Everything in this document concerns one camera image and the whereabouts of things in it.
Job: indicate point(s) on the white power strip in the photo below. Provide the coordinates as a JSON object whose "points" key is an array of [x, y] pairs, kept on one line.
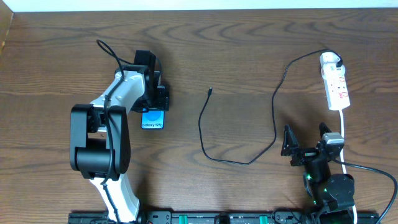
{"points": [[335, 87]]}

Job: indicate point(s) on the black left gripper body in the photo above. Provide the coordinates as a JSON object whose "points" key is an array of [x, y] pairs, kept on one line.
{"points": [[160, 101]]}

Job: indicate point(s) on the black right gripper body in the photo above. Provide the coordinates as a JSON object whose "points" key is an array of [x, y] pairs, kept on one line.
{"points": [[305, 154]]}

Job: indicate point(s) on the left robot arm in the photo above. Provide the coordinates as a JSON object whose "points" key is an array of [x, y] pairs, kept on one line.
{"points": [[100, 147]]}

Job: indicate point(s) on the white charger plug adapter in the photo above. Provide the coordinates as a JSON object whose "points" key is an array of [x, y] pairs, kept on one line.
{"points": [[330, 57]]}

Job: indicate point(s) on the black mounting rail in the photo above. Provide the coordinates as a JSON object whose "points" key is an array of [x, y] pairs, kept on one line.
{"points": [[167, 217]]}

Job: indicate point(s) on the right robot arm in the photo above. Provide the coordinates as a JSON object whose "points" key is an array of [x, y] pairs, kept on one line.
{"points": [[330, 192]]}

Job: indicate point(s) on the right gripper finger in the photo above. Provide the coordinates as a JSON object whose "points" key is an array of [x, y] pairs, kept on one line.
{"points": [[323, 128], [290, 143]]}

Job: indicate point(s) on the blue Samsung Galaxy smartphone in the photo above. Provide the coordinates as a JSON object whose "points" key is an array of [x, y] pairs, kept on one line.
{"points": [[153, 120]]}

